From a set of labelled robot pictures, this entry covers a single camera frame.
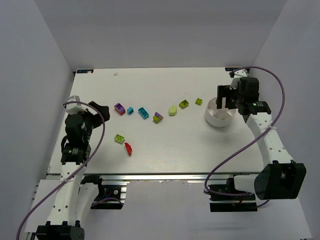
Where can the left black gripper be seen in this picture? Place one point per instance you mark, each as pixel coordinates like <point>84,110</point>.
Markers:
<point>95,114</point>

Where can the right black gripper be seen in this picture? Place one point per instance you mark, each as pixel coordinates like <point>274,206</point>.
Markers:
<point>225,97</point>

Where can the white round divided container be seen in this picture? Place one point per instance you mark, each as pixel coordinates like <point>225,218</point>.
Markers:
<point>218,118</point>

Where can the small green square lego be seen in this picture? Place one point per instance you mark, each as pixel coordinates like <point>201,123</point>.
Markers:
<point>199,101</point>

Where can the purple and pink lego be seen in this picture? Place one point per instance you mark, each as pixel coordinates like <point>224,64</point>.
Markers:
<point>119,108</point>

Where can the small cyan lego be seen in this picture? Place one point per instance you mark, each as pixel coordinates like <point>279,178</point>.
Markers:
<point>130,110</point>

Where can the green lego brick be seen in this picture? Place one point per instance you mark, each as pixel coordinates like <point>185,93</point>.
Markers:
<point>183,104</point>

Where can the large cyan lego brick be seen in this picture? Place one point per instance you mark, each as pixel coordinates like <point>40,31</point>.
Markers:
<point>144,114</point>

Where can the purple green lego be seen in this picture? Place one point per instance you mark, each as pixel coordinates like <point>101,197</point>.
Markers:
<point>157,117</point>

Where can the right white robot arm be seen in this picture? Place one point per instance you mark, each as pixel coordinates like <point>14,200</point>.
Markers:
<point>281,177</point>

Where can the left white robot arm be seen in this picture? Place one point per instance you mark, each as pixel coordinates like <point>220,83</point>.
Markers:
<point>75,192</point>

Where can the green flat lego plate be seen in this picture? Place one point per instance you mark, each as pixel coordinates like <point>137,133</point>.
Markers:
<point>119,139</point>

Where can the right blue table label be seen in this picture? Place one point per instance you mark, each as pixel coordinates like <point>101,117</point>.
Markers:
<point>231,69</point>

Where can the blue table label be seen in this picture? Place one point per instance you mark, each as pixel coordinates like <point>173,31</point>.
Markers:
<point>231,69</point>
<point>84,71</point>

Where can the red curved lego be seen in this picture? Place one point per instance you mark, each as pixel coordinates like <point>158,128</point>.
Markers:
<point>128,148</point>

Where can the left blue table label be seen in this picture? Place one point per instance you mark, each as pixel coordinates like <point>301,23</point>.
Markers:
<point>84,71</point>

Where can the pale green lego piece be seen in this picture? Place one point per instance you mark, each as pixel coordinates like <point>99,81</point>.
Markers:
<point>172,111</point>

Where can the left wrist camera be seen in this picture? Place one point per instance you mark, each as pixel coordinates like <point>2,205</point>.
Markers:
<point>74,108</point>

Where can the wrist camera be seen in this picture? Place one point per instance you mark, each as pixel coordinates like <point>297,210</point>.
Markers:
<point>236,75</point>
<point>74,108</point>

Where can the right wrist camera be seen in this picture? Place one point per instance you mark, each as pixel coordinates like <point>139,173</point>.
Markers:
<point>236,75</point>

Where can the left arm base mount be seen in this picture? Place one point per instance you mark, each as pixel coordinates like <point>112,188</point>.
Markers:
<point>109,195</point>

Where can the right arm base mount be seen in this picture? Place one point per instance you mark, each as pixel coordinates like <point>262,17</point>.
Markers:
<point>230,204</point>

